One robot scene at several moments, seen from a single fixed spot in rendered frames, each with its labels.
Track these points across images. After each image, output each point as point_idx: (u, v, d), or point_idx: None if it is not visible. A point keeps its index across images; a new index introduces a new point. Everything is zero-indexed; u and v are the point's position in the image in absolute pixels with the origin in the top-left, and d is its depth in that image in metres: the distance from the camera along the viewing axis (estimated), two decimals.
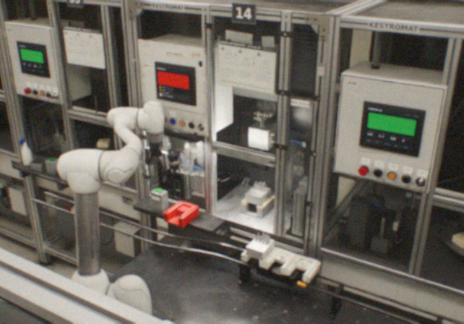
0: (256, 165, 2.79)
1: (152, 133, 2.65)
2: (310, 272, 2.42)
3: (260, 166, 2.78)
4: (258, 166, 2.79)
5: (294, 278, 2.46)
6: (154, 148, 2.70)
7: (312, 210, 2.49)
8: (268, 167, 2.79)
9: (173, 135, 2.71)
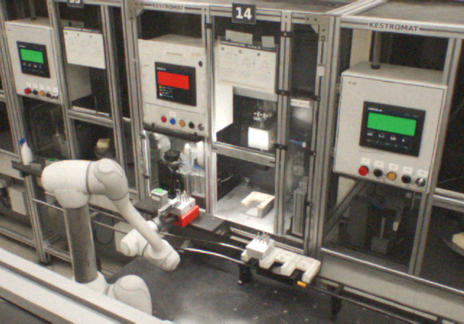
0: (256, 165, 2.79)
1: None
2: (310, 272, 2.42)
3: (260, 166, 2.78)
4: (258, 166, 2.79)
5: (294, 278, 2.46)
6: None
7: (312, 210, 2.49)
8: (268, 167, 2.79)
9: (173, 135, 2.71)
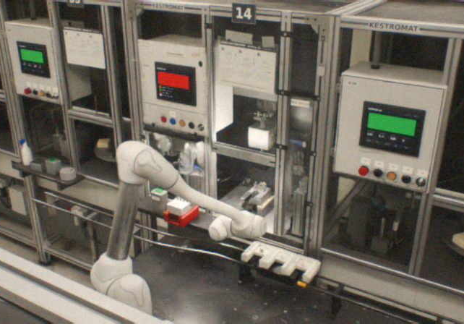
0: (256, 165, 2.79)
1: None
2: (310, 272, 2.42)
3: (260, 166, 2.78)
4: (258, 166, 2.79)
5: (294, 278, 2.46)
6: None
7: (312, 210, 2.49)
8: (268, 167, 2.79)
9: (173, 135, 2.71)
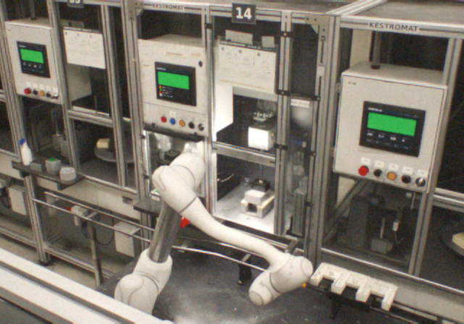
0: (255, 187, 2.85)
1: None
2: (389, 298, 2.25)
3: (259, 188, 2.83)
4: (257, 188, 2.84)
5: (370, 304, 2.29)
6: None
7: (312, 210, 2.49)
8: (267, 189, 2.85)
9: (173, 135, 2.71)
